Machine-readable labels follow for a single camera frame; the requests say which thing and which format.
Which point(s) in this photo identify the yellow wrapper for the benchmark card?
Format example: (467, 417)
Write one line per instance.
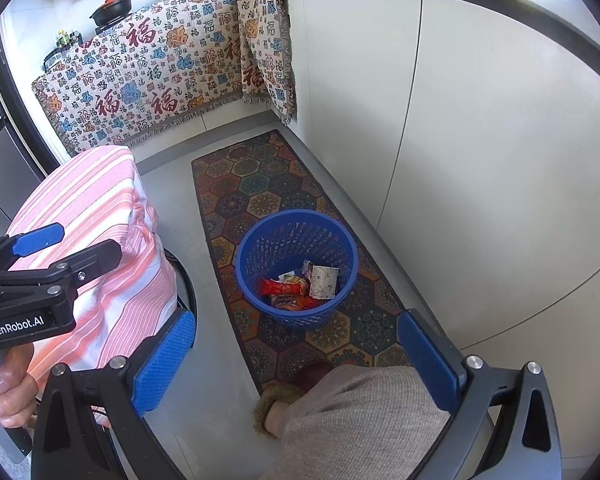
(295, 272)

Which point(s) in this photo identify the black clay pot orange lid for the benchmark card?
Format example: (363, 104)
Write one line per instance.
(111, 12)

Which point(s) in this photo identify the white drink carton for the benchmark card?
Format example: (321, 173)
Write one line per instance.
(324, 282)

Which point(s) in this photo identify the small printed blanket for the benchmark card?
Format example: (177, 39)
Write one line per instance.
(267, 50)

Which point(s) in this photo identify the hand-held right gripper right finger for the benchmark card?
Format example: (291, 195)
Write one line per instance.
(425, 360)

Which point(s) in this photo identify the large printed blanket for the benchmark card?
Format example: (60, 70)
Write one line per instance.
(140, 80)

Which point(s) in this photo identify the grey refrigerator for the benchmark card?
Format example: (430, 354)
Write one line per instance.
(5, 150)

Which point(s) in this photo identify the orange snack packet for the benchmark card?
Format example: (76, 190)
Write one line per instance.
(295, 302)

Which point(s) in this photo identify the round table striped tablecloth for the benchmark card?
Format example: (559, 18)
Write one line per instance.
(95, 220)

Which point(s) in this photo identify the hexagon patterned rug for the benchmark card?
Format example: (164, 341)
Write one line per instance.
(240, 180)

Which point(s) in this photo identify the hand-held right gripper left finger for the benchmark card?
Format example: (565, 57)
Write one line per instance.
(162, 360)

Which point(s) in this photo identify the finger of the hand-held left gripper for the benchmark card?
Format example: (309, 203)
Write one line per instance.
(92, 260)
(37, 240)

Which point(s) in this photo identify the black metal table frame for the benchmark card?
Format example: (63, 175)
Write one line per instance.
(187, 285)

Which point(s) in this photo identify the red plastic wrapper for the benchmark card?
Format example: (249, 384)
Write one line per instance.
(282, 287)

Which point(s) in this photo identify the person's leg grey trousers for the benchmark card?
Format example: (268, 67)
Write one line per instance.
(360, 425)

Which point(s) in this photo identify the white base cabinets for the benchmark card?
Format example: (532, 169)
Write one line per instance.
(480, 160)

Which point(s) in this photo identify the person's left hand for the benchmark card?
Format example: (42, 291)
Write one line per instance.
(15, 395)

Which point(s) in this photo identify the blue plastic basket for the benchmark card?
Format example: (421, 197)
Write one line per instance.
(260, 240)

